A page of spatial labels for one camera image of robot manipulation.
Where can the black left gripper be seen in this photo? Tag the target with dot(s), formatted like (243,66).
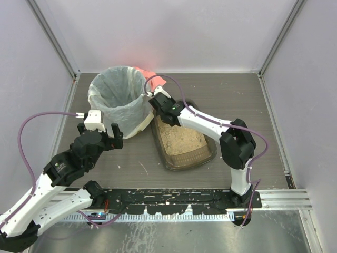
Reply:
(109,137)

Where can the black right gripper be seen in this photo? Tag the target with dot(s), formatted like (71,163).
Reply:
(158,100)

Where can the trash bin with white liner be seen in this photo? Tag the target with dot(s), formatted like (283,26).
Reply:
(119,93)

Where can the dark translucent litter box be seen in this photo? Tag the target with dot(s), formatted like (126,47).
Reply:
(181,148)

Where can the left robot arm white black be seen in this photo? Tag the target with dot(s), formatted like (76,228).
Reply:
(30,216)

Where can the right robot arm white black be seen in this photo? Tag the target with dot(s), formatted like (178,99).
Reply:
(237,145)

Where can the pink cloth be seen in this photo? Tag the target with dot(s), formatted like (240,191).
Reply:
(154,82)

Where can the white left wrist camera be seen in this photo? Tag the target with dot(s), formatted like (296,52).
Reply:
(94,121)

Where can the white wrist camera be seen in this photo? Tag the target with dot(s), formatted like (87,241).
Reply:
(94,121)
(158,90)

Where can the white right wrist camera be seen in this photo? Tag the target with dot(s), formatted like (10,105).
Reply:
(158,90)

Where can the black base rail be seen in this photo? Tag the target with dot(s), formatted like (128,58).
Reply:
(167,201)

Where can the white slotted cable duct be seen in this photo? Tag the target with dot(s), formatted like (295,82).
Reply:
(185,217)

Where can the left aluminium frame post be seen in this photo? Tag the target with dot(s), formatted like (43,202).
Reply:
(45,19)

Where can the aluminium frame post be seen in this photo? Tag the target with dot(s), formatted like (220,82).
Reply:
(45,19)
(293,14)

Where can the right aluminium frame post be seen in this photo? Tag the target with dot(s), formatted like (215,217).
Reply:
(293,14)

